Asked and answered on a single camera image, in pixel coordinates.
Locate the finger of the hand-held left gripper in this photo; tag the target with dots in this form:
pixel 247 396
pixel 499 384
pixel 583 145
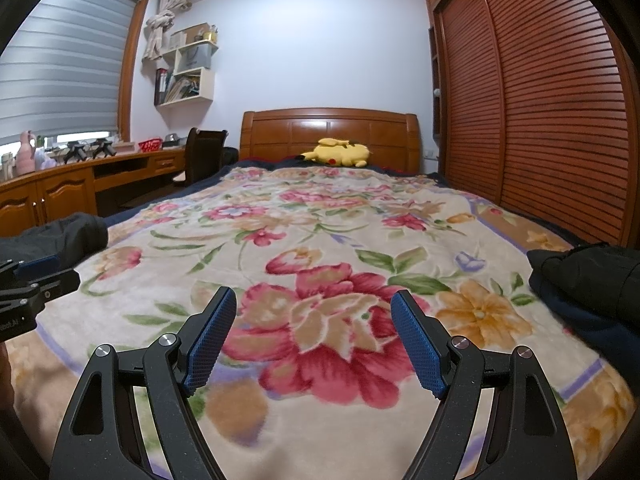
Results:
pixel 37 265
pixel 55 285

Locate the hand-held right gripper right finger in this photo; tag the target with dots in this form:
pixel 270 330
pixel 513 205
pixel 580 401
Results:
pixel 420 345

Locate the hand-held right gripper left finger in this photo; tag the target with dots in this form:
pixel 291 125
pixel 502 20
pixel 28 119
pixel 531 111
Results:
pixel 210 345

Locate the black zip jacket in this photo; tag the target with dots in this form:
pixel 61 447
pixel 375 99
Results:
pixel 55 240

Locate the person's left hand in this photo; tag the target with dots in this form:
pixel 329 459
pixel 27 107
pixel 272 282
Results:
pixel 5 375

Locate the wooden desk with cabinets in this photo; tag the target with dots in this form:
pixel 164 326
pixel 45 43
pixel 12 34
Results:
pixel 65 192

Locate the pink vase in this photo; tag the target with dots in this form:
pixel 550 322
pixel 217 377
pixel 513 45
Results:
pixel 27 157

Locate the black tripod stand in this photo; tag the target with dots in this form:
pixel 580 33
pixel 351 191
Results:
pixel 104 149
pixel 77 153

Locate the floral blanket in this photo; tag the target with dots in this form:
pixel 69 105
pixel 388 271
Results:
pixel 325 240

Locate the red basket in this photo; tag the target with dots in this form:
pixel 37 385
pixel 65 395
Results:
pixel 149 146

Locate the black puffer coat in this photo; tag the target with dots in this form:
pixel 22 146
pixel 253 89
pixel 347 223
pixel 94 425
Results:
pixel 585 270

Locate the silver pot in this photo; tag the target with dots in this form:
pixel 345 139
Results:
pixel 172 139

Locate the navy cloth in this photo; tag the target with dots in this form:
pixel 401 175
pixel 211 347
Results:
pixel 605 327

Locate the dark wooden chair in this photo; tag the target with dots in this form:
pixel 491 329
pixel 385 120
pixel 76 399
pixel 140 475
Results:
pixel 205 157

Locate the grey window blind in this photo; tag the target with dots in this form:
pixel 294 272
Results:
pixel 60 70

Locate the yellow plush toy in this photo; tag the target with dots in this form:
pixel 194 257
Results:
pixel 340 154

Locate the wooden bed headboard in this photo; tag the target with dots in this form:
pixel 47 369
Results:
pixel 280 135

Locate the grey paper bag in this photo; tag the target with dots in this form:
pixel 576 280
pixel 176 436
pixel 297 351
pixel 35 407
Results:
pixel 195 58

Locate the tied beige curtain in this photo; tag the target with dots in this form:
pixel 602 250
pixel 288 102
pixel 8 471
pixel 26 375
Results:
pixel 160 27

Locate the wooden louvered wardrobe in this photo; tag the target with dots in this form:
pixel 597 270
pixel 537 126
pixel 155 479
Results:
pixel 540 100

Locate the white wall shelf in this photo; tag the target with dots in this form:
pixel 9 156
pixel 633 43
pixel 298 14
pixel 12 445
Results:
pixel 206 87

